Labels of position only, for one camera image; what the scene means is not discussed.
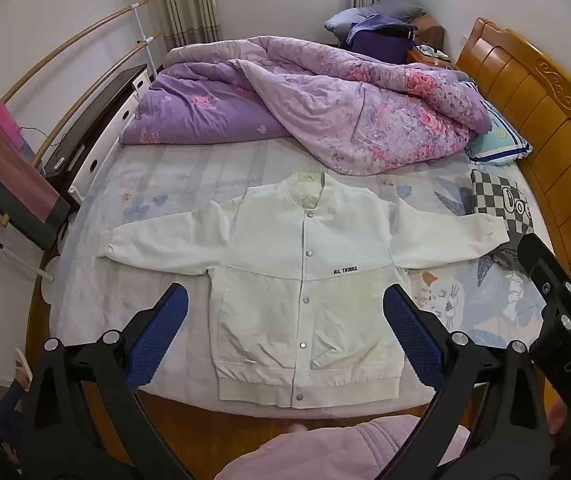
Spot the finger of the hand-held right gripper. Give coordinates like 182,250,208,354
518,232,571,333

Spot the purple floral quilt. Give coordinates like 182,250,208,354
120,35,491,177

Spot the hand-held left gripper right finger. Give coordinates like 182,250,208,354
373,284,551,480

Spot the grey pillow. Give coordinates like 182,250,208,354
325,0,426,31

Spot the white patterned bed sheet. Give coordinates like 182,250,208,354
40,137,556,411

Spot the white drawer cabinet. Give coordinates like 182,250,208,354
68,72,154,206

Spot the light blue striped pillow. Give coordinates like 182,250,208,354
465,80,533,167

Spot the wooden pole clothes rack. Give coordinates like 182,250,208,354
0,1,162,228

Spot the black white checkered cloth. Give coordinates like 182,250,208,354
468,169,536,271

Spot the brown cushion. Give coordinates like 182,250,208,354
410,15,445,52

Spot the person's right hand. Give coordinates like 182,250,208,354
549,400,567,436

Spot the dark wooden side cabinet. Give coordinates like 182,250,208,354
44,64,147,179

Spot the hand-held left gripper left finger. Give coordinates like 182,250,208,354
23,282,196,480

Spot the wooden bed frame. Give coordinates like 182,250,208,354
23,17,571,466

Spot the pink grey towel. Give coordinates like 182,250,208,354
0,100,71,252

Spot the white snap-button jacket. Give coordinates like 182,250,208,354
98,170,510,409

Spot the slipper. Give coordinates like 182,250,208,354
13,347,35,392

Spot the wooden nightstand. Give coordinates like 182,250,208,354
408,45,453,70

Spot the dark purple cloth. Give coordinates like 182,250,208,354
348,15,416,58

